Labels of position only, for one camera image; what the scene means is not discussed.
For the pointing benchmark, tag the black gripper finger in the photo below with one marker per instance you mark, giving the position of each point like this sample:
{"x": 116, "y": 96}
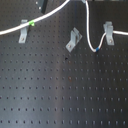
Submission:
{"x": 42, "y": 5}

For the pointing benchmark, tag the right grey cable clip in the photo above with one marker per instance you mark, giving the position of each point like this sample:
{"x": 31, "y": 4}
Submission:
{"x": 108, "y": 29}

